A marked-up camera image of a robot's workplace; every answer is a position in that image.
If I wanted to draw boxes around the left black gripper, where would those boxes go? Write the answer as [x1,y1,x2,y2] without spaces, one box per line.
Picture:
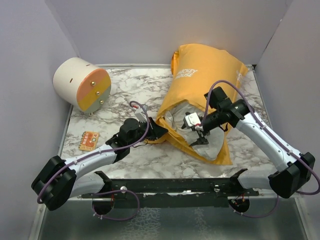
[128,116,168,148]

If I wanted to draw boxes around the white pillow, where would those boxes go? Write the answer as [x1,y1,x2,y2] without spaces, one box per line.
[163,103,226,162]

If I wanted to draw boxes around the orange Mickey Mouse pillowcase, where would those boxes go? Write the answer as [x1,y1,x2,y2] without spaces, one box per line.
[155,43,248,165]

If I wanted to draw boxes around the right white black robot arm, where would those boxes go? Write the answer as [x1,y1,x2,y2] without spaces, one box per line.
[182,87,315,199]

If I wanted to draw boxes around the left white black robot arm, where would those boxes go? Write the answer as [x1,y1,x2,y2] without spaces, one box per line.
[31,117,168,211]

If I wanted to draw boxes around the small orange patterned card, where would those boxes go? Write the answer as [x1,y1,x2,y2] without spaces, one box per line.
[78,131,100,152]

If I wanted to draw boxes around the white cylinder with orange lid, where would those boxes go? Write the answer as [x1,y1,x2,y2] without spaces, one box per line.
[53,57,112,114]

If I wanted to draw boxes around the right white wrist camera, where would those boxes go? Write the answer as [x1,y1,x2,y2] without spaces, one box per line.
[185,112,200,131]

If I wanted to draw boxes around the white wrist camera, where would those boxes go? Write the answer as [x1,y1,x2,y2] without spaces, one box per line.
[133,105,147,123]
[185,112,200,131]

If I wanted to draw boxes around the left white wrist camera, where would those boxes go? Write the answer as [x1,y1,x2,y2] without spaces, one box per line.
[133,105,147,123]

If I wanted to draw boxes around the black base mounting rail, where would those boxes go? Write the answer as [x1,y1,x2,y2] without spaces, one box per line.
[81,177,259,209]

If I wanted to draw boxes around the aluminium frame rail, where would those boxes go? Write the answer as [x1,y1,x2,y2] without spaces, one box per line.
[38,172,305,202]

